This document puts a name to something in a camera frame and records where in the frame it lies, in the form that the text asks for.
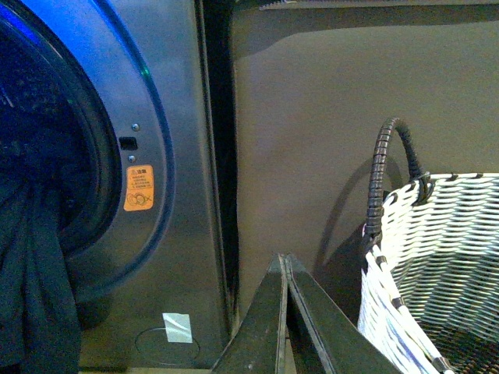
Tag dark blue garment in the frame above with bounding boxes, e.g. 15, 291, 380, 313
1, 182, 81, 373

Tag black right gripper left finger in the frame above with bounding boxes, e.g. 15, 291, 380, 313
211, 254, 288, 374

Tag white tape piece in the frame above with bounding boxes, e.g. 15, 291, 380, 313
162, 312, 193, 344

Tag grey front-load washing machine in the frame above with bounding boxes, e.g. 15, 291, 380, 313
1, 1, 234, 372

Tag white woven laundry basket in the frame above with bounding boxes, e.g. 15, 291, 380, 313
357, 118, 498, 373

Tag stainless steel washer drum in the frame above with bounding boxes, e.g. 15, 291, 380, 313
1, 30, 97, 236

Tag orange warning sticker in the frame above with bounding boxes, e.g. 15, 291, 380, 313
124, 164, 154, 212

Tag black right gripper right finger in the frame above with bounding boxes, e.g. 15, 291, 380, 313
286, 255, 399, 374

